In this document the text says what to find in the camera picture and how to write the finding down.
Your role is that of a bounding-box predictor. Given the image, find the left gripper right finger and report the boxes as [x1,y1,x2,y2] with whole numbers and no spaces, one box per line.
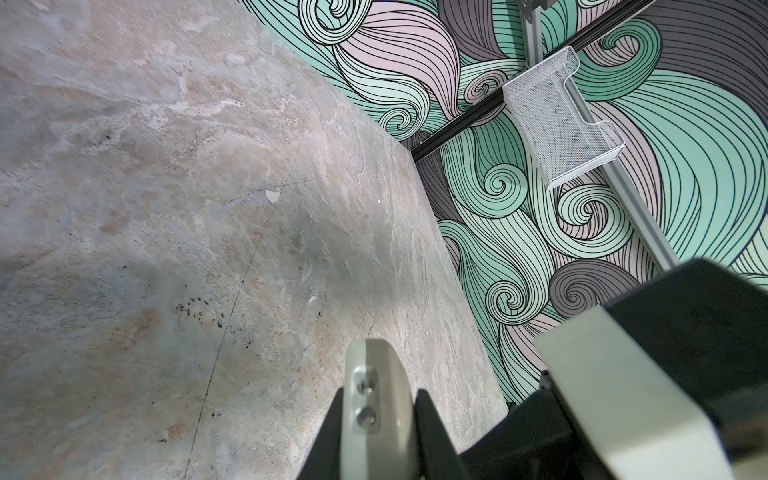
[414,389,469,480]

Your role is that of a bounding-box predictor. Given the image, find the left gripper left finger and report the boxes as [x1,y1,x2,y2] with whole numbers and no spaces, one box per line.
[297,388,343,480]

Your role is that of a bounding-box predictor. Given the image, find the aluminium rail right wall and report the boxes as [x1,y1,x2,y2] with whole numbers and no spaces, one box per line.
[563,77,682,274]

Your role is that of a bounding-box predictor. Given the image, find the aluminium rail wall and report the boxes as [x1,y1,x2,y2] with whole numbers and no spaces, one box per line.
[563,77,682,274]
[517,0,557,68]

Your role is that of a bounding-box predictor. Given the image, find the clear plastic wall bin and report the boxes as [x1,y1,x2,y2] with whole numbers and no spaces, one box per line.
[502,46,625,190]

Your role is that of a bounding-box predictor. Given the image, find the aluminium rail back wall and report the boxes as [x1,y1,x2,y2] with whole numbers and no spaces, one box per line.
[517,0,557,68]

